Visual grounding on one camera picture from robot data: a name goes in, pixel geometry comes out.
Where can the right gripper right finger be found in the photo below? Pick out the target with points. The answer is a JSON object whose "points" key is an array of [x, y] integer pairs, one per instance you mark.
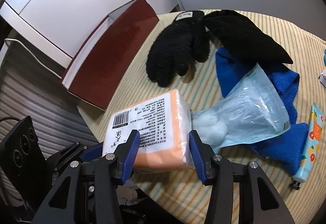
{"points": [[259, 201]]}

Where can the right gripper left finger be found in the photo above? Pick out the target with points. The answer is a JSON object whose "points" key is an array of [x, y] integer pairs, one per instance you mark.
{"points": [[86, 191]]}

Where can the blue towel cloth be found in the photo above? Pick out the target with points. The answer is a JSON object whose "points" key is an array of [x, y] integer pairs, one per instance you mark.
{"points": [[288, 147]]}

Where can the light blue cotton bag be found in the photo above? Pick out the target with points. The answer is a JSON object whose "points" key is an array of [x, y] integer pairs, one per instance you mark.
{"points": [[250, 113]]}

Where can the orange tissue pack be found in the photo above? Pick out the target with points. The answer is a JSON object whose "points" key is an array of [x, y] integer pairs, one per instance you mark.
{"points": [[164, 123]]}

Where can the fruit print hand cream tube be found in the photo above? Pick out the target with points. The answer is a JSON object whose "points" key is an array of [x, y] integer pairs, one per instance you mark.
{"points": [[315, 128]]}

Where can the white snack wrapper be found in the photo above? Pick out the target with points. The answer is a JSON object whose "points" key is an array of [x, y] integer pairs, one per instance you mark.
{"points": [[322, 77]]}

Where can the blue collapsible funnel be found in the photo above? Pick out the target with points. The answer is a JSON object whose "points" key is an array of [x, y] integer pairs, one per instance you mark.
{"points": [[324, 57]]}

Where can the black fuzzy glove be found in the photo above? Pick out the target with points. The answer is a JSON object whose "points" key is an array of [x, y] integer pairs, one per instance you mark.
{"points": [[244, 40]]}

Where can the black glove with label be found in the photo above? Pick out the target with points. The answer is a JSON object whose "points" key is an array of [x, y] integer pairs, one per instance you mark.
{"points": [[177, 48]]}

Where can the dark red cardboard box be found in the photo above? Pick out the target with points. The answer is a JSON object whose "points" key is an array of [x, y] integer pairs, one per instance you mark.
{"points": [[96, 70]]}

